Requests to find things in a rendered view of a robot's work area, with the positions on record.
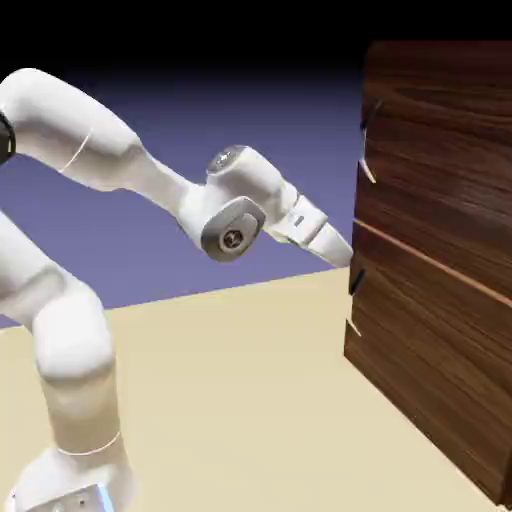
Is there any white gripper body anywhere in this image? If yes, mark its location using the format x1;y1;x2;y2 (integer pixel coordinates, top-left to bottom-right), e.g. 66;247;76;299
308;222;355;268

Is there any dark wood cabinet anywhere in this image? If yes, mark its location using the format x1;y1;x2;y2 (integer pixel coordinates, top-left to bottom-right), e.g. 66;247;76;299
343;39;512;508

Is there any dark wood cabinet door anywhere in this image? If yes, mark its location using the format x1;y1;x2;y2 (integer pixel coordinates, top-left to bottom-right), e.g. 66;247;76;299
343;222;512;507
352;40;512;308

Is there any curved metal door handle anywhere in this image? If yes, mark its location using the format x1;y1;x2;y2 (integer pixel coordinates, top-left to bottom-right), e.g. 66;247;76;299
358;98;384;185
346;268;367;338

